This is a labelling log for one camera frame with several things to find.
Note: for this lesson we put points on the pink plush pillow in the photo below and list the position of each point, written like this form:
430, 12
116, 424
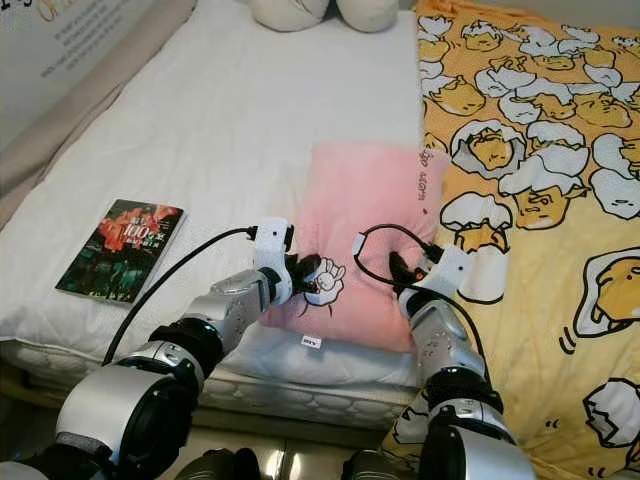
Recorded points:
360, 200

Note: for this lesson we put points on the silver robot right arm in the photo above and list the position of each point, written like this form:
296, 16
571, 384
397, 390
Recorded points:
460, 400

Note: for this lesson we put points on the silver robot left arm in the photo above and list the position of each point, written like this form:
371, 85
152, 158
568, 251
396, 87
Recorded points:
130, 410

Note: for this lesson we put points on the white quilted mattress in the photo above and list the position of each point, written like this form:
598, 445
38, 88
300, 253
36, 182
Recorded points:
320, 385

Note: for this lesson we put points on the yellow cartoon print blanket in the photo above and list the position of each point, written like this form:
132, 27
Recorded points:
540, 330

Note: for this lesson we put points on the white quilted mattress pad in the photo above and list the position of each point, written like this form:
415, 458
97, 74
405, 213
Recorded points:
240, 140

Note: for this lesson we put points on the dark red cover book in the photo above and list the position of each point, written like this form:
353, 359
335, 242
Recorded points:
120, 252

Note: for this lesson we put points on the silver black robot right leg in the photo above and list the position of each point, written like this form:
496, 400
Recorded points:
375, 467

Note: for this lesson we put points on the silver black robot leg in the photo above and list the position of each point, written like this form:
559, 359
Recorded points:
375, 467
218, 466

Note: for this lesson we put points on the silver black robot left leg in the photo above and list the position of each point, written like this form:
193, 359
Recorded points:
218, 466

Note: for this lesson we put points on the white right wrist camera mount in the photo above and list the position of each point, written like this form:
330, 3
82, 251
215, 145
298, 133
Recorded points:
450, 270

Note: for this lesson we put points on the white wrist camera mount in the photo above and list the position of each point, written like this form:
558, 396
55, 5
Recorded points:
450, 270
272, 243

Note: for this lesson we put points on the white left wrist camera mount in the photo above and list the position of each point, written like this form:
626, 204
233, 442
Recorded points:
272, 243

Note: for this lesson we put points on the white printed wall poster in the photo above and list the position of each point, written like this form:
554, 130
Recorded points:
60, 45

